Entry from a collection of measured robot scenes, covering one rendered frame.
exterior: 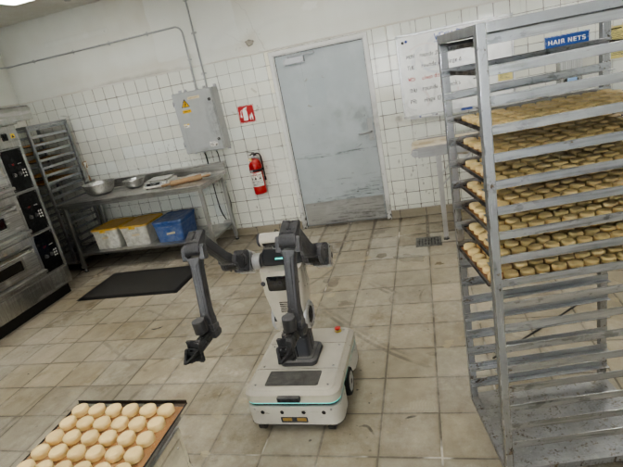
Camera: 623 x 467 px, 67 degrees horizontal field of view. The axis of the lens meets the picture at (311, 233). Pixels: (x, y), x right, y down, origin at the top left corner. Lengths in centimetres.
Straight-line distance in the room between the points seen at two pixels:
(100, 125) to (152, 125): 72
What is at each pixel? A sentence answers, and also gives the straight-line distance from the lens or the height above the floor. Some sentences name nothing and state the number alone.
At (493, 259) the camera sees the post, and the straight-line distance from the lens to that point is 171.
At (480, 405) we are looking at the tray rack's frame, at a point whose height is 15.
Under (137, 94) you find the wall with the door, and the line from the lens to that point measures 629.
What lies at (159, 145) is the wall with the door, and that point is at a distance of 626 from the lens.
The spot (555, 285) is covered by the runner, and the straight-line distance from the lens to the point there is 239.
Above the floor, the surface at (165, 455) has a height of 82.
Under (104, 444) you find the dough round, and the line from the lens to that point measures 156.
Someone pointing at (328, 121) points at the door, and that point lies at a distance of 552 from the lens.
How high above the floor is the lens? 177
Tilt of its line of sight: 18 degrees down
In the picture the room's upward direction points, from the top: 11 degrees counter-clockwise
